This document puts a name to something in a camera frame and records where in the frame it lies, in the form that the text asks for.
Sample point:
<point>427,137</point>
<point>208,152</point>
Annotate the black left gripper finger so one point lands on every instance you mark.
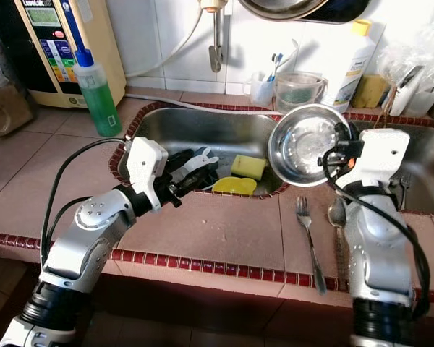
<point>181,157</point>
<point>199,181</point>

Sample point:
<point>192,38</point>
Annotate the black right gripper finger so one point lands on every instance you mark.
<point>334,159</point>
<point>343,133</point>

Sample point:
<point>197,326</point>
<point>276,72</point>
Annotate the round steel plate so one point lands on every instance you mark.
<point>307,144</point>

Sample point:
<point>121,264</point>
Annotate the steel spoon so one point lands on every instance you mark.
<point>336,213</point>

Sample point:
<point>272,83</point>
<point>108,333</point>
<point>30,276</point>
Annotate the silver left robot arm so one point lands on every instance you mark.
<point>94,238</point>

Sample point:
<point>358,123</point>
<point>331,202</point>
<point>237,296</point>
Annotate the thick yellow sponge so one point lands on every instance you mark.
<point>369,90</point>

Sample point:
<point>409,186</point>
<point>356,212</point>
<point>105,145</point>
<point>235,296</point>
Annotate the flat yellow green sponge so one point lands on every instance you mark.
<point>248,166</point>

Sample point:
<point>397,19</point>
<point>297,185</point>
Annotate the clear plastic bucket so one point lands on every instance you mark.
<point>300,90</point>

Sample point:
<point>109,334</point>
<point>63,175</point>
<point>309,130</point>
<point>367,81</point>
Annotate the steel fork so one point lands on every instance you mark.
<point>302,212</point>

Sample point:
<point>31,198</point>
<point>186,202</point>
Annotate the white detergent bottle yellow cap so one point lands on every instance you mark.
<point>354,69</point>

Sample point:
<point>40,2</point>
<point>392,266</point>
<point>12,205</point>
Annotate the white utensil cup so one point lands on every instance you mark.
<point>409,97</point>

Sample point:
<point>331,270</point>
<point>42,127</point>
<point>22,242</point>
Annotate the clear jar brown contents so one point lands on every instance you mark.
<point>7,112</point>

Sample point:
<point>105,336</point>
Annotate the clear toothbrush cup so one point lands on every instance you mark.
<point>260,90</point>

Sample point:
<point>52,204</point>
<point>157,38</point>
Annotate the blue toothbrush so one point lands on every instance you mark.
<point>277,65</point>

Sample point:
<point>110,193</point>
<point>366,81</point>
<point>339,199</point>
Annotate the green liquid bottle blue cap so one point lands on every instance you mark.
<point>100,105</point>

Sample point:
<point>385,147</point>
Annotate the hanging steel pan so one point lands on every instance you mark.
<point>304,9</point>

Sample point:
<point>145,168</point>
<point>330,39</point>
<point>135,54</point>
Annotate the beige water ionizer machine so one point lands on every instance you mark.
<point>58,43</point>

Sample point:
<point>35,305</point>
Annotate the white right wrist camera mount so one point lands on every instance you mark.
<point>380,155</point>

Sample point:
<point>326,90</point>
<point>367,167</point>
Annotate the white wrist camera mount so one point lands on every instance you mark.
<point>145,163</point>
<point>380,155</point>

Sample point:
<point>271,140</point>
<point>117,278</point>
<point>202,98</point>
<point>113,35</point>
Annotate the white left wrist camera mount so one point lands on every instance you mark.
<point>145,163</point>

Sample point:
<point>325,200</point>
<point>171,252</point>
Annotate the metal wall tap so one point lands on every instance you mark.
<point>215,54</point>

